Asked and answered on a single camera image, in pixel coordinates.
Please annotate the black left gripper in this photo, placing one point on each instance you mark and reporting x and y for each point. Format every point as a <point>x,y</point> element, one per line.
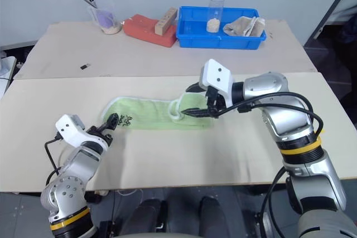
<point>100,133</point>

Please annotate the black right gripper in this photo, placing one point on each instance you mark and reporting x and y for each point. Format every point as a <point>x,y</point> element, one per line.
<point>214,101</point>

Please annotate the light green towel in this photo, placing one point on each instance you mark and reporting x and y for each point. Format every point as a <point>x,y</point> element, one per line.
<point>150,115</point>

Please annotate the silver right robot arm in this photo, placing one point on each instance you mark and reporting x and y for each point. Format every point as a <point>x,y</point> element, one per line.
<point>287,121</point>

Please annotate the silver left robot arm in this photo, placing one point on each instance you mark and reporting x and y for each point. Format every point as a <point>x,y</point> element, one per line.
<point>72,176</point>

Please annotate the small black clip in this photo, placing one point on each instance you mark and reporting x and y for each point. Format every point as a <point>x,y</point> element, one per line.
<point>85,66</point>

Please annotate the blue plastic bin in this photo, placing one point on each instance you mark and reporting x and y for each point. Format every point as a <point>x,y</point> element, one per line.
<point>192,30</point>

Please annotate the clear tube with grains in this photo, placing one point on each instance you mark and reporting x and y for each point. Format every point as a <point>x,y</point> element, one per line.
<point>214,23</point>

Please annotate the wooden block with holes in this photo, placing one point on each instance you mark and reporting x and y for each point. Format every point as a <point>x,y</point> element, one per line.
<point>165,23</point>

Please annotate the beige crumpled cloth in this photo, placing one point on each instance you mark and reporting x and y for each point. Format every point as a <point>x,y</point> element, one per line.
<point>245,27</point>

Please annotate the red brick-shaped block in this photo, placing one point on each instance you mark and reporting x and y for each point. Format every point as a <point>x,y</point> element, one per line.
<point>139,29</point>

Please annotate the clear beaker with grains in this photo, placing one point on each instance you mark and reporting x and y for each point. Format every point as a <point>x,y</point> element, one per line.
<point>110,29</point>

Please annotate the dark rounded shape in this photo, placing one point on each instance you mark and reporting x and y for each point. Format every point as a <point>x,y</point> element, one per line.
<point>147,215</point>

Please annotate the purple scoop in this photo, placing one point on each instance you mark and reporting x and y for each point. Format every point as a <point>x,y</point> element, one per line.
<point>105,18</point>

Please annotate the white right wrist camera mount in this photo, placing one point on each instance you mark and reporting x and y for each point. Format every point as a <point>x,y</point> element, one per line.
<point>216,75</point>

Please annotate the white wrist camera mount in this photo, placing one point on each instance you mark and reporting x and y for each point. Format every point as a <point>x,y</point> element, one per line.
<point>69,130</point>
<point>216,75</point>

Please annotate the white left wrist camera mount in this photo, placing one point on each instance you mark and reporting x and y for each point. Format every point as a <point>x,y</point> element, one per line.
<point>69,130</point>

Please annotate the grey door frame post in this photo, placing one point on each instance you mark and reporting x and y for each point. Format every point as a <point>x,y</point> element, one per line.
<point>329,6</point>

